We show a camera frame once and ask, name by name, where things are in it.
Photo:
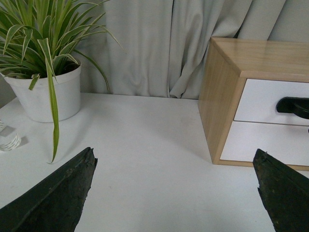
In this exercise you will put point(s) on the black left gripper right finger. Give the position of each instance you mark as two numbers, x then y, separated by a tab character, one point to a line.
284	193

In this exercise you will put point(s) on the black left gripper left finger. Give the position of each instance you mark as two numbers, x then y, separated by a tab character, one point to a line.
56	203

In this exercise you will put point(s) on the black drawer handle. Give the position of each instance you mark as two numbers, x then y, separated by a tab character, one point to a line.
294	105

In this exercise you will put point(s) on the wooden drawer cabinet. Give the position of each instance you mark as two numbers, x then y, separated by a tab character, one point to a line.
230	62

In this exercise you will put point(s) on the white tape roll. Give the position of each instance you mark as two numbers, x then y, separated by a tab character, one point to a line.
9	138

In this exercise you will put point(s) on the white plant pot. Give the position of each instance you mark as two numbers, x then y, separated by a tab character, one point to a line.
36	102

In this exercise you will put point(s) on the green spider plant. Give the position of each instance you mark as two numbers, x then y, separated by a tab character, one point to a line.
38	40

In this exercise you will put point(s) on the grey curtain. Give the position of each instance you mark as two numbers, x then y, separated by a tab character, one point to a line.
159	47

